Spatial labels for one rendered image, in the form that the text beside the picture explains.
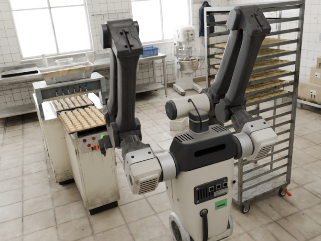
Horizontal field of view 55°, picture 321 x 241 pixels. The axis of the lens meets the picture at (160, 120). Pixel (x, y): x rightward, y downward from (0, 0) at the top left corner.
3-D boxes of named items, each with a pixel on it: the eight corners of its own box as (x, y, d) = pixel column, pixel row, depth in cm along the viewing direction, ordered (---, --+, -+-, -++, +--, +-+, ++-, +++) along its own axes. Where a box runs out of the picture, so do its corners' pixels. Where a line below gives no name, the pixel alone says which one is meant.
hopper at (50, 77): (40, 82, 338) (37, 69, 333) (90, 73, 359) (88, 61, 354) (42, 87, 313) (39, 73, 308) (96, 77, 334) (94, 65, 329)
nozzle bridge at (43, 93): (38, 112, 349) (32, 82, 336) (101, 99, 376) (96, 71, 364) (41, 120, 320) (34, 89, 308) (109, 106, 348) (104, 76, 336)
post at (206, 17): (209, 183, 318) (206, 7, 257) (208, 181, 320) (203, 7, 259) (212, 182, 319) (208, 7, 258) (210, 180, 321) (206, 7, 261)
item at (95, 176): (74, 184, 359) (59, 111, 327) (102, 175, 372) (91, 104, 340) (88, 218, 299) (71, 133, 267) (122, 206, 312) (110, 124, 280)
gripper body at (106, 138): (101, 138, 132) (101, 127, 126) (125, 134, 135) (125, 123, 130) (105, 150, 128) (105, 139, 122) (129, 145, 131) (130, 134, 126)
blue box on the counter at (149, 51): (141, 57, 624) (140, 50, 619) (135, 55, 649) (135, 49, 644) (159, 54, 639) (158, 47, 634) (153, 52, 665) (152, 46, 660)
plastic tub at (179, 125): (176, 123, 512) (175, 114, 506) (188, 124, 504) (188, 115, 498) (169, 130, 487) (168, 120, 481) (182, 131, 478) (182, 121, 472)
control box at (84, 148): (81, 151, 276) (78, 137, 271) (107, 145, 285) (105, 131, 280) (82, 153, 273) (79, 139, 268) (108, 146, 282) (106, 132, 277)
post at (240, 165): (239, 205, 280) (242, 5, 219) (237, 204, 282) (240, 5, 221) (242, 204, 281) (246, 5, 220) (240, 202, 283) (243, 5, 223)
